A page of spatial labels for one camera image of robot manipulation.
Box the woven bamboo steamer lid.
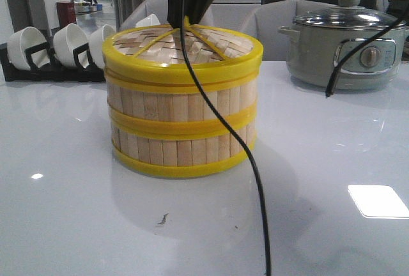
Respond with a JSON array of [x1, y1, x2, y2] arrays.
[[102, 24, 263, 86]]

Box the grey upholstered chair left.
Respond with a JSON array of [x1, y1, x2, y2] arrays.
[[120, 0, 169, 31]]

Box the grey upholstered chair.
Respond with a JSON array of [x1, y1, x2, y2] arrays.
[[120, 0, 169, 31], [239, 0, 333, 61]]

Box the white ceramic bowl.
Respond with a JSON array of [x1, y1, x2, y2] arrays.
[[135, 13, 160, 27], [7, 26, 46, 70], [88, 24, 116, 69], [53, 23, 88, 68]]

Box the white cabinet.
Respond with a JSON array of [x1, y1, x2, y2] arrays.
[[203, 0, 261, 31]]

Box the grey upholstered chair right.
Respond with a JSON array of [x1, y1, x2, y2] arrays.
[[239, 0, 333, 61]]

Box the red box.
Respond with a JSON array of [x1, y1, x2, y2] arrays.
[[56, 1, 76, 28]]

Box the grey-green electric cooking pot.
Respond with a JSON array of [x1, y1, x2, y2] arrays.
[[277, 23, 409, 91]]

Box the bamboo steamer basket yellow rims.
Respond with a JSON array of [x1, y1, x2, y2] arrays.
[[111, 121, 248, 178]]

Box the black dish rack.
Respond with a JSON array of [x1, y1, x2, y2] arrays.
[[1, 42, 105, 82]]

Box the glass pot lid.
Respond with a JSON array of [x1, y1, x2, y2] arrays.
[[293, 0, 397, 30]]

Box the black cable centre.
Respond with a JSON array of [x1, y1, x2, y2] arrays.
[[179, 0, 272, 276]]

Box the black cable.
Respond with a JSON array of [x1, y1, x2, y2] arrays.
[[179, 0, 272, 276], [325, 17, 409, 98]]

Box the black cable right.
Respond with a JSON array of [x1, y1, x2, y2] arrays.
[[325, 17, 409, 98]]

